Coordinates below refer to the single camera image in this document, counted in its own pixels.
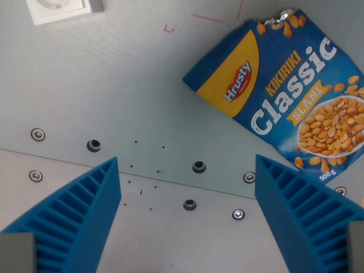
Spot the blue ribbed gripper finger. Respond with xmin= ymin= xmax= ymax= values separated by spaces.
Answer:
xmin=254 ymin=154 xmax=364 ymax=273
xmin=0 ymin=156 xmax=122 ymax=273

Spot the blue peanut snack bag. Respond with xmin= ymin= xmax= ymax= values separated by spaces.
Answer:
xmin=182 ymin=8 xmax=364 ymax=186

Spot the white wall power socket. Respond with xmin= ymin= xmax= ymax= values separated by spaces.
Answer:
xmin=25 ymin=0 xmax=93 ymax=26

